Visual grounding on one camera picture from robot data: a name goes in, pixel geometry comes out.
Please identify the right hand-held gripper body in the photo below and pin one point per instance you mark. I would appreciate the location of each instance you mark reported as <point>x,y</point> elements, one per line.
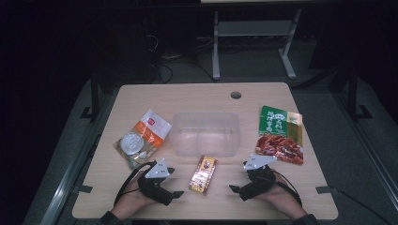
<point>261,181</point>

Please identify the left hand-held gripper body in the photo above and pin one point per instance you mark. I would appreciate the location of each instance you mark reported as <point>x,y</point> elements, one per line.
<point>153,187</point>

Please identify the small red yellow box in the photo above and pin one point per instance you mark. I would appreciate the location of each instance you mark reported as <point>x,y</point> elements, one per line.
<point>203,175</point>

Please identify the orange white food packet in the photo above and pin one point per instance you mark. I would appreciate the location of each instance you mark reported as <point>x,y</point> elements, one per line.
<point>142,137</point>

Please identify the green red seasoning packet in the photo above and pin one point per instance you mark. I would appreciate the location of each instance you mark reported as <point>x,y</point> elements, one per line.
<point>280,134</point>

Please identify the clear plastic container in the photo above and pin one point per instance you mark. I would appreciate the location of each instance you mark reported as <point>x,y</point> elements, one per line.
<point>205,134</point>

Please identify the black metal stand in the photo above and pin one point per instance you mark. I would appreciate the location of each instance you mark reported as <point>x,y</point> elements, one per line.
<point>353,93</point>
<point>94,93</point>

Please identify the aluminium rail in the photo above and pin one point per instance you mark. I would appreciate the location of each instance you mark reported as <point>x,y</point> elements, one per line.
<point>369,150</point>
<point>67,181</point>

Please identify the grey metal table frame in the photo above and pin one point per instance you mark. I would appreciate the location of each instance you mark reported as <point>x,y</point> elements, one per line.
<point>253,28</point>

